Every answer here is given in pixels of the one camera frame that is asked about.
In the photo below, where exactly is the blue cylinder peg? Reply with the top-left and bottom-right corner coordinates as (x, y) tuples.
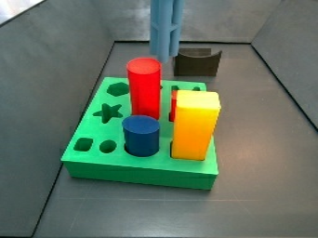
(121, 115), (160, 157)

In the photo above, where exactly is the yellow rectangular peg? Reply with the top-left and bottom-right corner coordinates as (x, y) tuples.
(171, 90), (220, 161)

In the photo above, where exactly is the blue three prong object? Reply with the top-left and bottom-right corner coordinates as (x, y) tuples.
(150, 0), (184, 63)

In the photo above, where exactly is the black fixture bracket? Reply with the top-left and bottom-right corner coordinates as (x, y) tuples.
(174, 48), (222, 76)

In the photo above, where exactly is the red square peg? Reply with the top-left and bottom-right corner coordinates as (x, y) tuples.
(168, 90), (178, 122)

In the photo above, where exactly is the red cylinder peg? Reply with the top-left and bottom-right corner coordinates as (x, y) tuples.
(127, 58), (162, 119)

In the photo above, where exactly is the green shape sorter block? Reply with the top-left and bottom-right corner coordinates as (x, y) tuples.
(61, 77), (219, 190)

